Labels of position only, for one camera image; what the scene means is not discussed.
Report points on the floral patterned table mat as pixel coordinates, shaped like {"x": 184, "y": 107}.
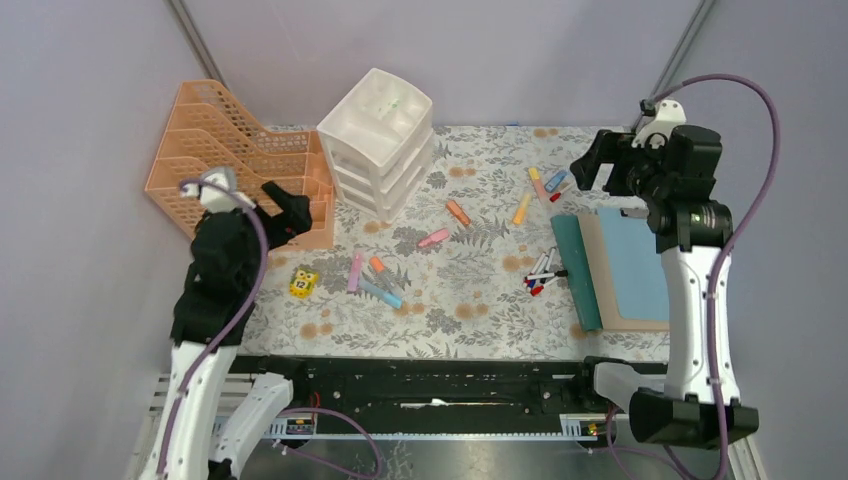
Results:
{"x": 464, "y": 297}

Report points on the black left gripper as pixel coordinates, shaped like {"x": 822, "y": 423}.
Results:
{"x": 295, "y": 218}

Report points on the teal file folder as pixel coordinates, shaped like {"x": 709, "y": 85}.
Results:
{"x": 570, "y": 244}

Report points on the yellow owl eraser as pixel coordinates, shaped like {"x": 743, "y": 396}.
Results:
{"x": 303, "y": 282}

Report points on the red cap whiteboard marker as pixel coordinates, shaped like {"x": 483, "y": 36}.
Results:
{"x": 540, "y": 285}

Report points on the pink highlighter lower left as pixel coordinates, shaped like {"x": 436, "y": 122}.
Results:
{"x": 355, "y": 272}

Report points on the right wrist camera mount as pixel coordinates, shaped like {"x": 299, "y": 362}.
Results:
{"x": 659, "y": 118}

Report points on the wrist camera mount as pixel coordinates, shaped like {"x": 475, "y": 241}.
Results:
{"x": 217, "y": 192}
{"x": 659, "y": 118}

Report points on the aluminium frame post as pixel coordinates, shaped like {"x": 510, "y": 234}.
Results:
{"x": 700, "y": 16}
{"x": 195, "y": 40}

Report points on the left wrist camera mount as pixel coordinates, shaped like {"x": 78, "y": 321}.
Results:
{"x": 217, "y": 192}

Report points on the light blue highlighter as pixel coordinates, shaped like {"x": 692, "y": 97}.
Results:
{"x": 382, "y": 295}

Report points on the right aluminium frame post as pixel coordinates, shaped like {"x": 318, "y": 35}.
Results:
{"x": 700, "y": 16}

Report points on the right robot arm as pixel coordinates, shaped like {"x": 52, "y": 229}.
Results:
{"x": 700, "y": 404}

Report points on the pink highlighter centre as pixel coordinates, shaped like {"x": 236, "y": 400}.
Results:
{"x": 434, "y": 238}

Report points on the black cap whiteboard marker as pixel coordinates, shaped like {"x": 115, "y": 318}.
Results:
{"x": 546, "y": 265}

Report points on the light blue clipboard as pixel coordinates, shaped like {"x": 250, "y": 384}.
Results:
{"x": 638, "y": 278}

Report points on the orange plastic file organizer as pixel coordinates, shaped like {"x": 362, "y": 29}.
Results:
{"x": 208, "y": 127}

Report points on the yellow orange highlighter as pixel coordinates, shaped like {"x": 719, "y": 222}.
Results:
{"x": 521, "y": 211}

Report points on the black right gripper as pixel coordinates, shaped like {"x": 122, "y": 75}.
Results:
{"x": 611, "y": 147}

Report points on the beige file folder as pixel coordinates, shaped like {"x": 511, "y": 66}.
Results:
{"x": 603, "y": 285}

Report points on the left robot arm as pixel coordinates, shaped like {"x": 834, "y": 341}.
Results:
{"x": 229, "y": 261}

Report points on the orange highlighter centre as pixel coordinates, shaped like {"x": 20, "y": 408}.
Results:
{"x": 458, "y": 213}

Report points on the blue cap whiteboard marker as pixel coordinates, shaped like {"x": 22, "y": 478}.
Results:
{"x": 529, "y": 287}

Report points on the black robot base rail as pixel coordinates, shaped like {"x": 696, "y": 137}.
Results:
{"x": 435, "y": 396}

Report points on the white plastic drawer unit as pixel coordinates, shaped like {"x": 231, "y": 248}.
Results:
{"x": 378, "y": 143}

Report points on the left aluminium frame post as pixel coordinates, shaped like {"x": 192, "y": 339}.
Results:
{"x": 195, "y": 40}

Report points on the yellow pink highlighter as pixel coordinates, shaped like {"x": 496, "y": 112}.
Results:
{"x": 538, "y": 186}

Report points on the orange cap grey marker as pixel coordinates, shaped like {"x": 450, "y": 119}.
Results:
{"x": 385, "y": 276}

